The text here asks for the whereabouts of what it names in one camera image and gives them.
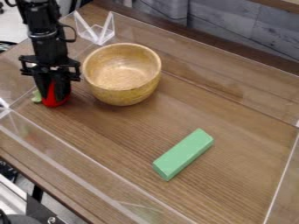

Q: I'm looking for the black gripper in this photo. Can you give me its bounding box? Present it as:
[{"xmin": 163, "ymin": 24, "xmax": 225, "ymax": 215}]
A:
[{"xmin": 19, "ymin": 55, "xmax": 81, "ymax": 102}]

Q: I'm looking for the red plush fruit green leaf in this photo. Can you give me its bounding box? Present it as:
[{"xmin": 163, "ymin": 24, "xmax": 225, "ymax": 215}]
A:
[{"xmin": 32, "ymin": 80, "xmax": 71, "ymax": 108}]

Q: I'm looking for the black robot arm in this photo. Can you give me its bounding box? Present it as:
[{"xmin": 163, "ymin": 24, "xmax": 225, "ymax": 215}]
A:
[{"xmin": 4, "ymin": 0, "xmax": 81, "ymax": 107}]

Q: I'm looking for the wooden bowl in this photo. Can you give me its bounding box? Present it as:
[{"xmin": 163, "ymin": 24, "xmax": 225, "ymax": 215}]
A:
[{"xmin": 82, "ymin": 43, "xmax": 162, "ymax": 106}]

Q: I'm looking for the green rectangular block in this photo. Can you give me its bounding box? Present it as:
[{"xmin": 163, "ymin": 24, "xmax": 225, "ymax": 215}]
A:
[{"xmin": 154, "ymin": 129, "xmax": 214, "ymax": 181}]

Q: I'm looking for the clear acrylic corner bracket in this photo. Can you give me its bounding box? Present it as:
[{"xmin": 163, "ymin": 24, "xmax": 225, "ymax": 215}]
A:
[{"xmin": 74, "ymin": 11, "xmax": 117, "ymax": 46}]

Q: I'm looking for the clear acrylic tray enclosure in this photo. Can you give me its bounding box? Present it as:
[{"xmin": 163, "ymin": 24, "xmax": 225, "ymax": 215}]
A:
[{"xmin": 0, "ymin": 15, "xmax": 299, "ymax": 224}]

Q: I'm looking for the black metal base bracket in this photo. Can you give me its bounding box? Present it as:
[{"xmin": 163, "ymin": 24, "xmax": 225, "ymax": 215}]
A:
[{"xmin": 26, "ymin": 195, "xmax": 69, "ymax": 224}]

